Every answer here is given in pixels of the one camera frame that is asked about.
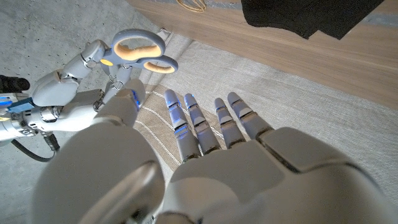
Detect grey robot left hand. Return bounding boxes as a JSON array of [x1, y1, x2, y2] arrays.
[[30, 79, 398, 224]]

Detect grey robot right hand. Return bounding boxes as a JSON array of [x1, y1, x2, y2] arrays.
[[0, 39, 134, 143]]

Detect grey orange handled scissors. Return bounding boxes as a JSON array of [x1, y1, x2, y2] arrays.
[[99, 28, 180, 75]]

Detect black patterned bandana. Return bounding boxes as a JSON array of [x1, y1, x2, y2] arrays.
[[241, 0, 386, 40]]

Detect brown paper bag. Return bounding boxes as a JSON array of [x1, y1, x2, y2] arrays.
[[175, 0, 208, 13]]

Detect beige striped curtain backdrop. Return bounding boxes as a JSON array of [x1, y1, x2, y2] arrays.
[[133, 29, 398, 206]]

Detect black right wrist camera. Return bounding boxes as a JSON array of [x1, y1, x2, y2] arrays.
[[0, 74, 31, 94]]

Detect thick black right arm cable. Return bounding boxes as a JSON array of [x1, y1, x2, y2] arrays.
[[11, 132, 62, 163]]

